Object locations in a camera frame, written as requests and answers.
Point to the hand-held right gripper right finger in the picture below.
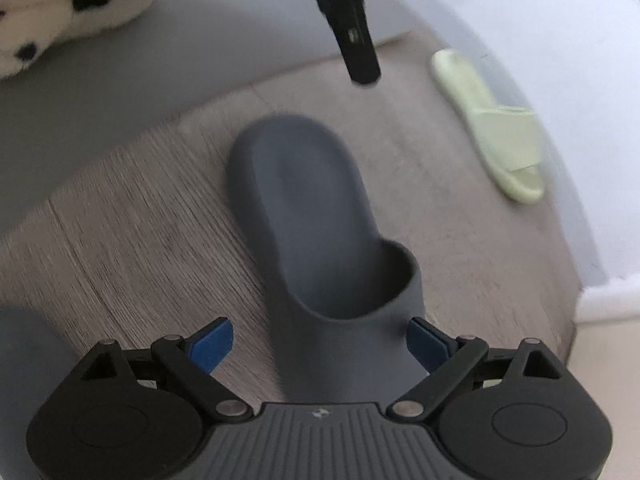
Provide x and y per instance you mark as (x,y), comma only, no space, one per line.
(425,342)

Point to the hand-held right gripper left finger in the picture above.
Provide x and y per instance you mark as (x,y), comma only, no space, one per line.
(215,342)

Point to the grey slide sandal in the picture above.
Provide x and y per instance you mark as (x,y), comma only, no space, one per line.
(300,185)

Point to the light green slide sandal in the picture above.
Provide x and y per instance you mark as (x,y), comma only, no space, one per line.
(505,135)

